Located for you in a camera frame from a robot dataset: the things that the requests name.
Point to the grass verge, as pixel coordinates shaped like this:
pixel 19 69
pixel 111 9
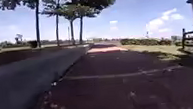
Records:
pixel 154 48

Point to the row of trees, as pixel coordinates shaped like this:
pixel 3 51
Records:
pixel 70 9

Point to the reddish brown paved path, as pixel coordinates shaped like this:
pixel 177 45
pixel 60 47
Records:
pixel 114 89

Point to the low green hedge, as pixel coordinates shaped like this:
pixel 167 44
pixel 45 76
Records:
pixel 145 41

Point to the dark wooden fence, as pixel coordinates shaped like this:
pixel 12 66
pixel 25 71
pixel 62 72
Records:
pixel 187 39

